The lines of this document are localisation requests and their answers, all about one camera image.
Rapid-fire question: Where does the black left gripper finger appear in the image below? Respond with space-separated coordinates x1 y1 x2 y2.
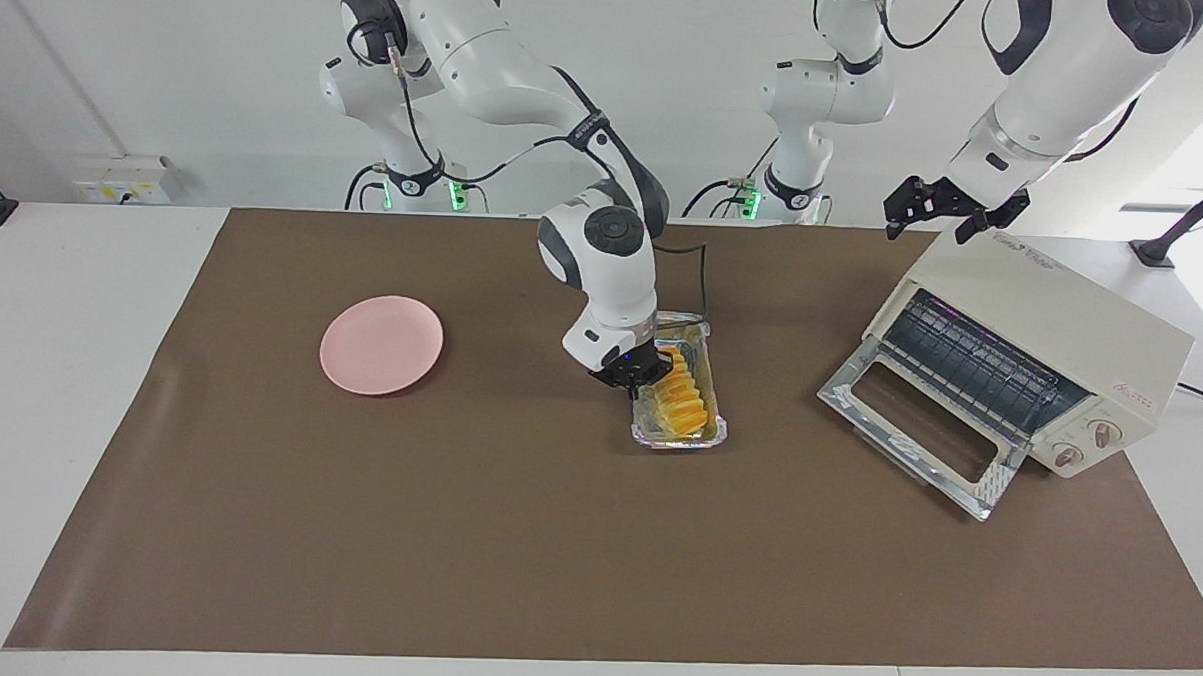
954 187 1034 247
882 177 919 243

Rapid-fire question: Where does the golden ridged bread roll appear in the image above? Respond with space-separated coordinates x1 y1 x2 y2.
648 345 712 439

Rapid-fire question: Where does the black camera stand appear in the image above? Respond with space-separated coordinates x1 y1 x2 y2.
1129 156 1203 271

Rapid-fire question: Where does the black right base cable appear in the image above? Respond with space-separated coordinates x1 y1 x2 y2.
344 162 494 216

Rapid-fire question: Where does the black base cable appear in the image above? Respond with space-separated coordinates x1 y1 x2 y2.
681 136 772 223
344 162 494 216

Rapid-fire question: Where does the black left base cable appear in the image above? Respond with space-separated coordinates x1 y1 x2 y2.
681 136 772 223

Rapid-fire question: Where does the pink round plate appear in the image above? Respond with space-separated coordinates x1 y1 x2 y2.
317 293 447 400

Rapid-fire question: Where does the glass oven door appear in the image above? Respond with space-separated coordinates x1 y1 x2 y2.
813 348 1034 524

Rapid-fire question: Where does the brown table mat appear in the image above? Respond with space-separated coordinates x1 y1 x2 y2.
3 198 1203 676

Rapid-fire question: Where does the cream toaster oven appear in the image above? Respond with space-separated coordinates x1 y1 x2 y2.
857 227 1198 485

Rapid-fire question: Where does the aluminium foil tray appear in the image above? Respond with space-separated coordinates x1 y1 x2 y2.
630 311 733 453

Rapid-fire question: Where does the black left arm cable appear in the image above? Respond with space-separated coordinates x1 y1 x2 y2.
808 0 1145 168

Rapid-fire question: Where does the white wall socket box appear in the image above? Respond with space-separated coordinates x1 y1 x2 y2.
74 154 175 207

